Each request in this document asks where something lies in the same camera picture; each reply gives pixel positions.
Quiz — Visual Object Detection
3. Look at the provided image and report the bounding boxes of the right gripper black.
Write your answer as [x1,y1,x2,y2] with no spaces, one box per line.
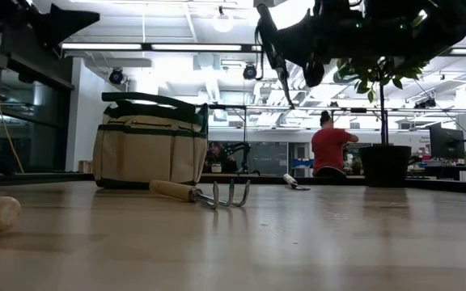
[276,0,383,88]

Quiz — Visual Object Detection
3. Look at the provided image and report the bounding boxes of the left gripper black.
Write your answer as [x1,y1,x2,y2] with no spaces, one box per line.
[0,0,100,49]

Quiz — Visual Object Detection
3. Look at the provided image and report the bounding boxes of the small trowel wooden handle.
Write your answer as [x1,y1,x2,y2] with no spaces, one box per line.
[282,173,311,192]

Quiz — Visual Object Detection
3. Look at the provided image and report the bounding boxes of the beige green gardening bag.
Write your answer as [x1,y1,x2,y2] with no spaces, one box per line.
[92,91,210,190]

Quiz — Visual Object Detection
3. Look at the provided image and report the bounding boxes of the round ceiling lamp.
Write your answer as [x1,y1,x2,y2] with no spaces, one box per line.
[211,10,235,34]

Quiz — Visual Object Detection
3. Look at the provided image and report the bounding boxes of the green leafy tree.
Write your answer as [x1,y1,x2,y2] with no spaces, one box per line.
[335,56,430,146]

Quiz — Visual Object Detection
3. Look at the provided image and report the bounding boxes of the person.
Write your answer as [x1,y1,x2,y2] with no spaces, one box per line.
[203,141,238,174]
[311,110,359,178]

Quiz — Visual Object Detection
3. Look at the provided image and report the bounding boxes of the blue storage bin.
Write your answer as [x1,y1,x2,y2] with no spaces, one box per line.
[290,158,315,170]

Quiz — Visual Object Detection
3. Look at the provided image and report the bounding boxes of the black plant pot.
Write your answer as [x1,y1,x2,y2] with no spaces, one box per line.
[357,144,413,189]

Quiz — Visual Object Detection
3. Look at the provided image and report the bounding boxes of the black computer monitor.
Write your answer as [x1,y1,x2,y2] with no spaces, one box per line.
[429,125,466,161]

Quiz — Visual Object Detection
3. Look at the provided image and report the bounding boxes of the black desk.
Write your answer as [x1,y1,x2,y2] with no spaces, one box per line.
[406,159,466,182]

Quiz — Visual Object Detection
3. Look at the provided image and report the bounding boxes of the black ceiling camera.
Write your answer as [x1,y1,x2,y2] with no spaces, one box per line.
[108,67,125,86]
[242,63,258,81]

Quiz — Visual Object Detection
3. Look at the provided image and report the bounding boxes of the black aluminium table frame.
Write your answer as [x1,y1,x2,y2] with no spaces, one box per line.
[0,171,466,196]

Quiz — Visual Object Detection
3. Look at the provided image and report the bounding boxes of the hand rake wooden handle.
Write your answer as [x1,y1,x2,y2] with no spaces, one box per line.
[148,178,252,210]

